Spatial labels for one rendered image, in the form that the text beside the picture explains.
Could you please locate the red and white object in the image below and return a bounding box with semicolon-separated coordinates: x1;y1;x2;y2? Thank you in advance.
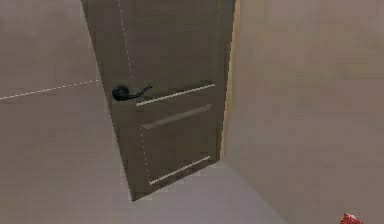
339;212;365;224

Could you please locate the dark brown room door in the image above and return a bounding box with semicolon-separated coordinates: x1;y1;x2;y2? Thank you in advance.
80;0;237;202

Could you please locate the black door lever handle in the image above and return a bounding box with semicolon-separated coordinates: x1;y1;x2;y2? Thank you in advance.
111;84;154;102

